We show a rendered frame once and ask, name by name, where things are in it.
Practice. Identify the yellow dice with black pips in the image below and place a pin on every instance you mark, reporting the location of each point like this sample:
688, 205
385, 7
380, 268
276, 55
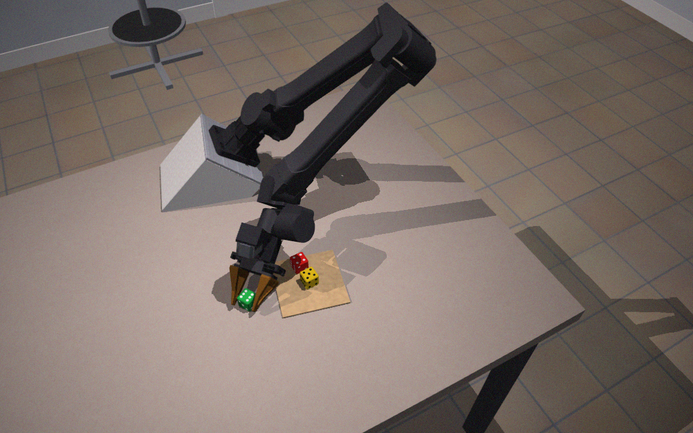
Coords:
309, 278

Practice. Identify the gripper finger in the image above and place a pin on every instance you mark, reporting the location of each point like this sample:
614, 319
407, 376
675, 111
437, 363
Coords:
237, 285
263, 286

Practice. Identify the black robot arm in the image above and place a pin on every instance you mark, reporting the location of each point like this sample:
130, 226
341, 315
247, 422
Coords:
272, 111

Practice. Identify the tan mat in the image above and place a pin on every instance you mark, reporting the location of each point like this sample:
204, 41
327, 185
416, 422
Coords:
295, 299

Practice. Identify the green dice with white pips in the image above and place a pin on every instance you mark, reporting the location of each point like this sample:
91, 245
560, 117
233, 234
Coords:
246, 299

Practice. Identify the red dice with white pips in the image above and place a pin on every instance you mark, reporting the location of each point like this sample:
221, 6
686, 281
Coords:
299, 262

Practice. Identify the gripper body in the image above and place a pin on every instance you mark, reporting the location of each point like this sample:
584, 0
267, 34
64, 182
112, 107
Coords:
258, 266

